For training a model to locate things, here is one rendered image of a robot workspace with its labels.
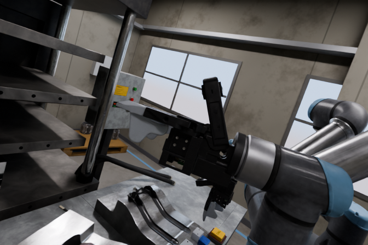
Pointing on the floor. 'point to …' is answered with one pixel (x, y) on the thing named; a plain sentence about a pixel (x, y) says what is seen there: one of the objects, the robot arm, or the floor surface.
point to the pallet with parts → (85, 130)
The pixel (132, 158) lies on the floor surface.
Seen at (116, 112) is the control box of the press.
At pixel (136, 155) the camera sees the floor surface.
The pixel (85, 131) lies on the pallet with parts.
